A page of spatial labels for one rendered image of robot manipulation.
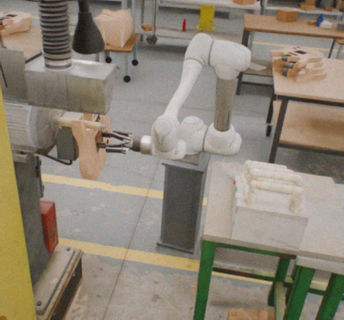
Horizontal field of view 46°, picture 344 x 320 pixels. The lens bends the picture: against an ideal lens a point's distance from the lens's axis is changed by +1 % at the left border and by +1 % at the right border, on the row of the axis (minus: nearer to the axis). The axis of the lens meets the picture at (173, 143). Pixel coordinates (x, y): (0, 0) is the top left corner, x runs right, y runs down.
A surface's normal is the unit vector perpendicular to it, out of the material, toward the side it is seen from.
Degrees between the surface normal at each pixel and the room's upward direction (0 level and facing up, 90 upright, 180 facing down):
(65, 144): 90
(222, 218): 0
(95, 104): 90
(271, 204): 0
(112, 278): 0
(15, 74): 90
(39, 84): 90
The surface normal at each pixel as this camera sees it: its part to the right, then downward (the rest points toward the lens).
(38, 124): 0.81, 0.24
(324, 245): 0.07, -0.87
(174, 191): -0.28, 0.47
